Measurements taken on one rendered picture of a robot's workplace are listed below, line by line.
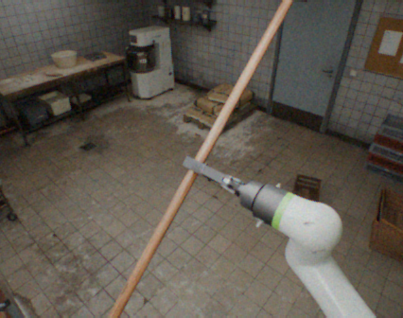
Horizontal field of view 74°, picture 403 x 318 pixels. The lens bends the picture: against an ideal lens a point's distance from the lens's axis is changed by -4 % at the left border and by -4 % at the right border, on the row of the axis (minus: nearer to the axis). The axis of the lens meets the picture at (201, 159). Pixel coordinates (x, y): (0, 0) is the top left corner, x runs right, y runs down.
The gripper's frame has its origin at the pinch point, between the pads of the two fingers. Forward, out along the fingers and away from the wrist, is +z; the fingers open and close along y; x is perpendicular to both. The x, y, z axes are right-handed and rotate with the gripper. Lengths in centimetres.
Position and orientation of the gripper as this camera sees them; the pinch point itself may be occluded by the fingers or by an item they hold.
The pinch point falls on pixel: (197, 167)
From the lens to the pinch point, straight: 78.5
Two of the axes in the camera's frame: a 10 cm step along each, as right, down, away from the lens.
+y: 4.2, 3.0, 8.5
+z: -7.7, -3.7, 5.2
